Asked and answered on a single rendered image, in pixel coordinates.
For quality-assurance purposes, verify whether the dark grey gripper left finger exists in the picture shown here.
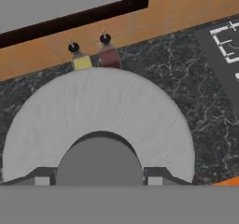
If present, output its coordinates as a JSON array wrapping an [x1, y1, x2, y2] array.
[[1, 166, 59, 187]]

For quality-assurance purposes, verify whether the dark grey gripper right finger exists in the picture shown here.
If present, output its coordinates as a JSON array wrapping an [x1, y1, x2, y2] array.
[[142, 166, 194, 187]]

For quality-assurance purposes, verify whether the orange flat object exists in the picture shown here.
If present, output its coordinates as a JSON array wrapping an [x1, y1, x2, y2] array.
[[212, 175, 239, 188]]

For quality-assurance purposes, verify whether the yellow condiment bottle, black cap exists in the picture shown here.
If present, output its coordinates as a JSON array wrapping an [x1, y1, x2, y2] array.
[[67, 37, 94, 72]]

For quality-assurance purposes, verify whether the red condiment bottle, black cap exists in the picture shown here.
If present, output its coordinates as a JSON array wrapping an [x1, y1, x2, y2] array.
[[97, 28, 121, 69]]

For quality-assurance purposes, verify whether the grey hob with white marks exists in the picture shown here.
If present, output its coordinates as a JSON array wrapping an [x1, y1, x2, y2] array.
[[192, 15, 239, 118]]

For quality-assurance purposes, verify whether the dark framed window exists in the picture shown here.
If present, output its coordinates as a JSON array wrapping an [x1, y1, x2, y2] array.
[[0, 0, 152, 49]]

